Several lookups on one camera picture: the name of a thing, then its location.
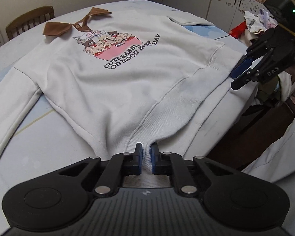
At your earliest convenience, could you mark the dark olive cloth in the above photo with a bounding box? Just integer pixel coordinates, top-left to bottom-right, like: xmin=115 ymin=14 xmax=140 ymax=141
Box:
xmin=254 ymin=74 xmax=289 ymax=108

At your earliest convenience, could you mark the slatted wooden chair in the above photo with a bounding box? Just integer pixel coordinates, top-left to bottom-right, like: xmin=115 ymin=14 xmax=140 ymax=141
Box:
xmin=5 ymin=6 xmax=55 ymax=41

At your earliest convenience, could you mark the white sweatshirt with brown collar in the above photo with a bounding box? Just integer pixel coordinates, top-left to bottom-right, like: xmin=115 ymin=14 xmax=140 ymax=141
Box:
xmin=0 ymin=7 xmax=239 ymax=188

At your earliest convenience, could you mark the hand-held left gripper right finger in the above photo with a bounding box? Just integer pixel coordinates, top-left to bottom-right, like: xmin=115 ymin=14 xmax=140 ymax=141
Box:
xmin=151 ymin=143 xmax=236 ymax=198

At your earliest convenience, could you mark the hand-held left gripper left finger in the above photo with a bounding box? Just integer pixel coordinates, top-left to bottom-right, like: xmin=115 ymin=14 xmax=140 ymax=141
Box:
xmin=56 ymin=143 xmax=144 ymax=198

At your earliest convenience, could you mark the white printed garment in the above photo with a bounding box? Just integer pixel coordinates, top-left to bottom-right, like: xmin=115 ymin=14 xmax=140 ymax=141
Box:
xmin=243 ymin=11 xmax=266 ymax=34

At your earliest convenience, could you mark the person's light grey jacket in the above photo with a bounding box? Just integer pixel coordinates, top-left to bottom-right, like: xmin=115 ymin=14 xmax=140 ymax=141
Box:
xmin=241 ymin=113 xmax=295 ymax=185

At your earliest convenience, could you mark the red cloth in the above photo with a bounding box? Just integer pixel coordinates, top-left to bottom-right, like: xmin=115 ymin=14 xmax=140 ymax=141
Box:
xmin=229 ymin=21 xmax=248 ymax=39

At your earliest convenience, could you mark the purple and pink garment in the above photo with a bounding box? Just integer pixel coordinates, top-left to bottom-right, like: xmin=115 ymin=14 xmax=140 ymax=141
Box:
xmin=259 ymin=8 xmax=278 ymax=29

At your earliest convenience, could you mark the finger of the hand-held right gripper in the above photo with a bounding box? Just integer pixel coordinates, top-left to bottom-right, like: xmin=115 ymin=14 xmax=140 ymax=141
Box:
xmin=231 ymin=28 xmax=279 ymax=78
xmin=230 ymin=64 xmax=261 ymax=90

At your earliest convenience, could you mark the white cabinet with stickers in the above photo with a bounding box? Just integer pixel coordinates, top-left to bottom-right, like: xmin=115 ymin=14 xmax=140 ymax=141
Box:
xmin=162 ymin=0 xmax=267 ymax=31

